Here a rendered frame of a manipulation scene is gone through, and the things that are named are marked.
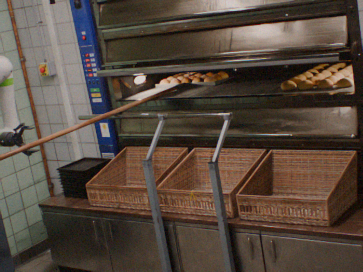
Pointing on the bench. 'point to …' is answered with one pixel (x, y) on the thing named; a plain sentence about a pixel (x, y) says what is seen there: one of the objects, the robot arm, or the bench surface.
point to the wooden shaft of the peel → (84, 124)
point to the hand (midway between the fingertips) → (34, 139)
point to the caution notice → (105, 129)
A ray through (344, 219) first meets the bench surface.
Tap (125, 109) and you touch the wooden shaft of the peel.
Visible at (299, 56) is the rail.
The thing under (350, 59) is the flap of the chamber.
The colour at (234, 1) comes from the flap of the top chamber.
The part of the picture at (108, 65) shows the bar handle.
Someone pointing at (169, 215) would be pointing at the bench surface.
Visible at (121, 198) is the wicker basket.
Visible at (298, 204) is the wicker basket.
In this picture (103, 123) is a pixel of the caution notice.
